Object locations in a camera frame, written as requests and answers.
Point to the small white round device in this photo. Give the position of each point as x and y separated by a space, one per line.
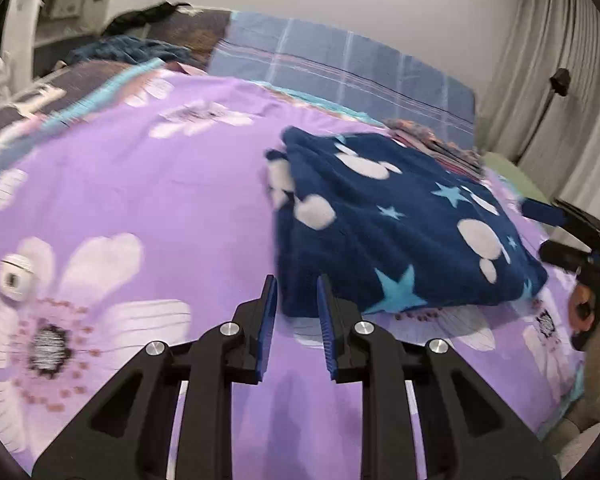
15 276

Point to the dark floral quilt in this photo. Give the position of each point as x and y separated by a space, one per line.
70 85

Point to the green pillow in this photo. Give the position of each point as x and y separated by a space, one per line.
515 175

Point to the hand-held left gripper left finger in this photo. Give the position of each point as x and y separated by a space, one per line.
266 320

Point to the black floor lamp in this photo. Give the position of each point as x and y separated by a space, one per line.
560 80

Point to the navy star print fleece jacket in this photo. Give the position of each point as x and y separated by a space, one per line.
400 240

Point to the teal fuzzy blanket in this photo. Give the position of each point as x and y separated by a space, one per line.
125 50

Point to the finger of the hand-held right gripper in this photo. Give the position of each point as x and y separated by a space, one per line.
545 211
560 254

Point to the black cloth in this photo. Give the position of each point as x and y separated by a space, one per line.
150 12

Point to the white arched frame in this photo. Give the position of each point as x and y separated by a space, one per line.
25 25

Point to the beige pleated curtain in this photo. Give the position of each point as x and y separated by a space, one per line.
555 20

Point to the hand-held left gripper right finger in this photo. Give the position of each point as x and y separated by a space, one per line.
327 325

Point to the blue plaid pillow cover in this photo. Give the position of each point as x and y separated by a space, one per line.
340 65

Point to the person's right hand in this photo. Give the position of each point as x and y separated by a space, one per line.
579 307

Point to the purple floral bedsheet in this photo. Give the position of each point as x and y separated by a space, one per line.
180 200

